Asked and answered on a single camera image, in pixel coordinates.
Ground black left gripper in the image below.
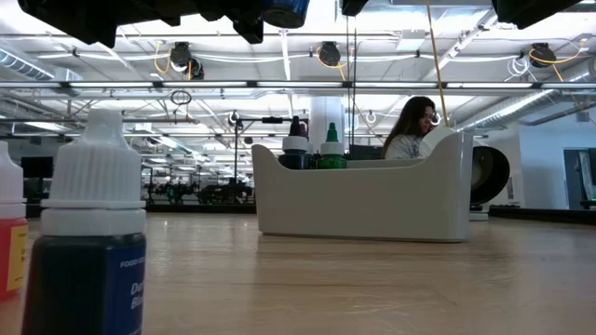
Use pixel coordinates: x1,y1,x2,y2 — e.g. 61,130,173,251
17,0,196,49

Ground large bottle blue tip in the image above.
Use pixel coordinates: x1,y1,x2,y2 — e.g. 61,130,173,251
260,0,312,30

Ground black-tipped bottle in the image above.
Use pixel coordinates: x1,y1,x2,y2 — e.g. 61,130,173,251
278,115,313,171

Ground large bottle green tip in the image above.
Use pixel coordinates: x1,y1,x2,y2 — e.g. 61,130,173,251
318,122,349,170

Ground grey plastic caddy bin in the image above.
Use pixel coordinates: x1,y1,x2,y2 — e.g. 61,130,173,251
251,130,474,244

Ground white square column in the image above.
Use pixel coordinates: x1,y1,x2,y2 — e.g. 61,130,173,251
308,96,346,154

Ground person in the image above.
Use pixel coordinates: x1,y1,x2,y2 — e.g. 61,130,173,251
381,96,440,161

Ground black monitor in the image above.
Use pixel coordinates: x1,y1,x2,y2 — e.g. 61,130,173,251
20,156,55,181

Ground small dropper bottle blue label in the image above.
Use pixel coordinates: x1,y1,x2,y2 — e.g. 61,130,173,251
20,109,148,335

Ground distant black workstations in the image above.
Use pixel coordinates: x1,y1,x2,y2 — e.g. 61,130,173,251
142,165,256,206

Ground small dropper bottle yellow label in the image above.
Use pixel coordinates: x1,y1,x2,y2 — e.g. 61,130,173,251
0,141,30,302

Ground black ceiling cord reel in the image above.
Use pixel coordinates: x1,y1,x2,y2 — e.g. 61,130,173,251
529,42,558,70
317,41,343,68
168,41,205,81

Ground silver ventilation duct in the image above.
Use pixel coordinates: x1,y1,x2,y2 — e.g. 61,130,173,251
0,46,84,84
458,60,596,134

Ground yellow hanging cable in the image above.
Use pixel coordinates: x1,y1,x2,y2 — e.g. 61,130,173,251
424,0,451,129

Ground coiled black cable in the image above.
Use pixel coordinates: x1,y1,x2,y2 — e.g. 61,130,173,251
169,89,193,107

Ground coiled white cable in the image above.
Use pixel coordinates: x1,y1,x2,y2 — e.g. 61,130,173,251
506,54,531,83

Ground blue wall display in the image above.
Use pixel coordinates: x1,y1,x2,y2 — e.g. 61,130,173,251
562,147,596,210

